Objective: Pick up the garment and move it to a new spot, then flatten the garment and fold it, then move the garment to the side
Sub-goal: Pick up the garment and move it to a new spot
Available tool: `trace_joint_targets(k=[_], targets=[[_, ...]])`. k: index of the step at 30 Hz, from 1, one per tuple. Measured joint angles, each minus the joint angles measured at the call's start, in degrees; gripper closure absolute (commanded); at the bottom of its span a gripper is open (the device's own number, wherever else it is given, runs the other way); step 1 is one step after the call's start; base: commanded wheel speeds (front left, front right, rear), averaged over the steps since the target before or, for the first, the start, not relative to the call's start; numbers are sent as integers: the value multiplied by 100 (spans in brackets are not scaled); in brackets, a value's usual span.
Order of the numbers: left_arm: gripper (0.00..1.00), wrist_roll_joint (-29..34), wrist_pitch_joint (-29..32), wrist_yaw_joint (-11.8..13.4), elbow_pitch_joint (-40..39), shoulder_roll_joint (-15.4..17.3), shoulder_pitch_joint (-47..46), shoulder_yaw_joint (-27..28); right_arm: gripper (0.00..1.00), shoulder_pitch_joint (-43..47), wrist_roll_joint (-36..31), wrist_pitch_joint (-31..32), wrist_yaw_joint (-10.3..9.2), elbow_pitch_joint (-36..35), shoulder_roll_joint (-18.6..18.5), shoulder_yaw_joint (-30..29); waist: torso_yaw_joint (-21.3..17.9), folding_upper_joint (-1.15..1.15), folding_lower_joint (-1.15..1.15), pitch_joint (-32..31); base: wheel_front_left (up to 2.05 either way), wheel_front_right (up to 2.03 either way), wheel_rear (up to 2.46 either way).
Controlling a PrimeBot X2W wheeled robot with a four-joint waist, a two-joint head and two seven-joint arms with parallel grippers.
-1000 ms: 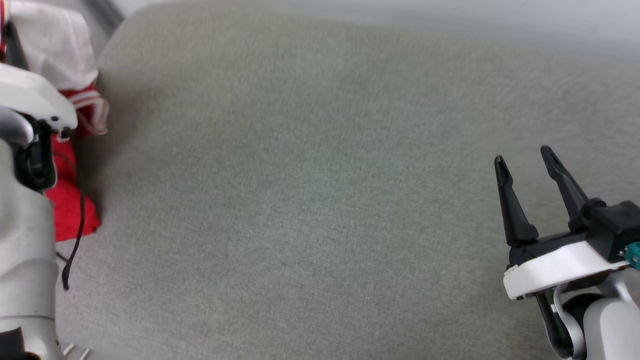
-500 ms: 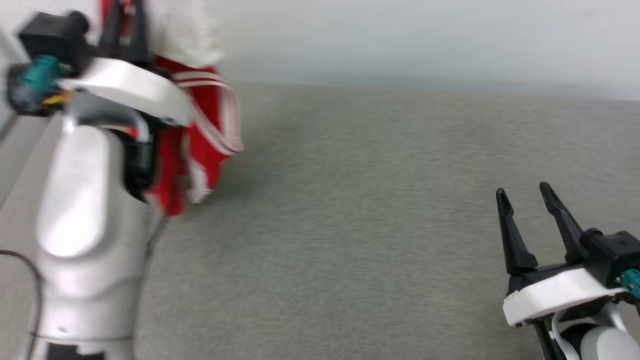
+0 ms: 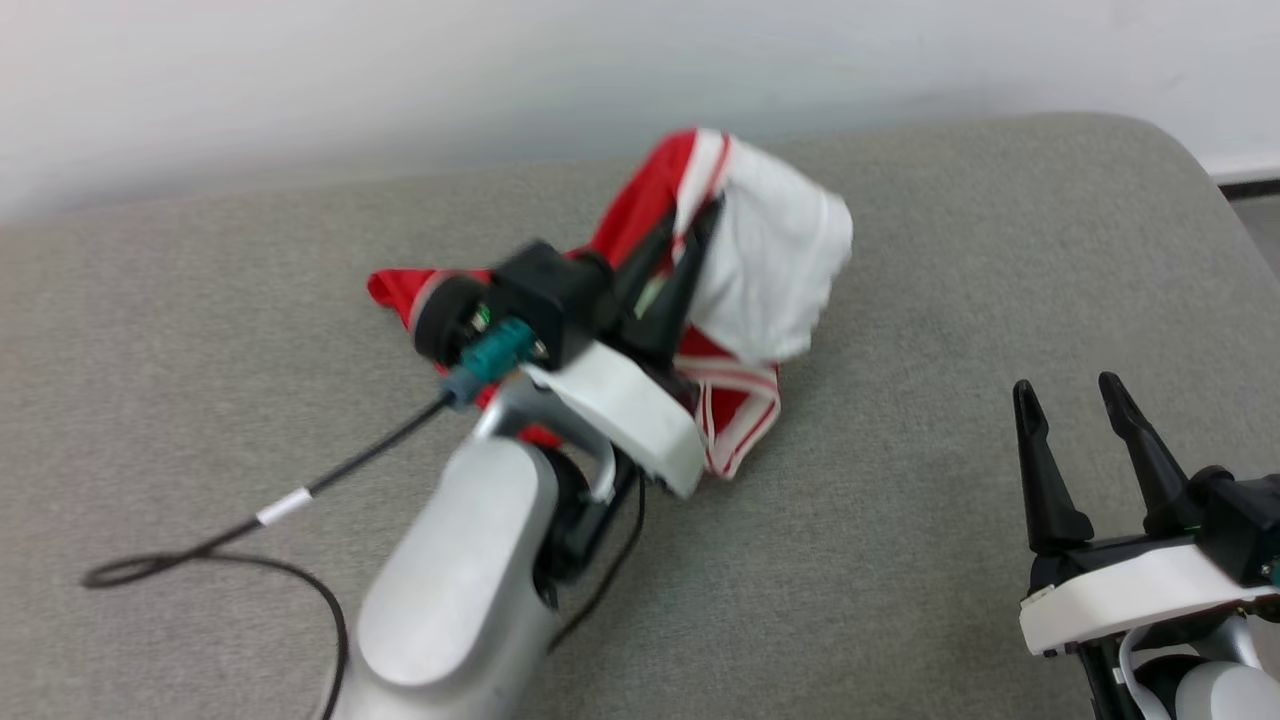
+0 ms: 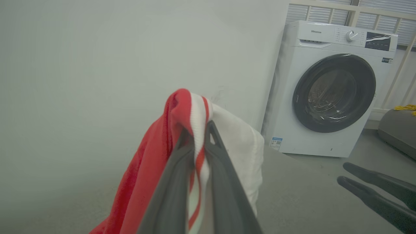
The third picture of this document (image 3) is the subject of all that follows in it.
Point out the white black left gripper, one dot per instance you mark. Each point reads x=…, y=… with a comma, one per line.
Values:
x=630, y=410

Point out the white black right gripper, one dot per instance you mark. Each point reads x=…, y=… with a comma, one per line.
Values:
x=1110, y=590

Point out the red and white garment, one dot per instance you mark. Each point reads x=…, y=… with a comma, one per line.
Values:
x=770, y=250

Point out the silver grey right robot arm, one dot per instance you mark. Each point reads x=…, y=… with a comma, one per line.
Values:
x=1200, y=685

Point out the grey fabric sofa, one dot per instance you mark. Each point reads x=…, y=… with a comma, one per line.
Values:
x=200, y=350

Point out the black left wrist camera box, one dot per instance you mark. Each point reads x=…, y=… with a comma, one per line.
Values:
x=545, y=295

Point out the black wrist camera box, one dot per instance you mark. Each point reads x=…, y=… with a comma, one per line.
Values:
x=545, y=295
x=1240, y=520

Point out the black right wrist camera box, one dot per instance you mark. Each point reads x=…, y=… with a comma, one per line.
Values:
x=1240, y=520

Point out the white wall baseboard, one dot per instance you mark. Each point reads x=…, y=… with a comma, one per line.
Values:
x=1245, y=166

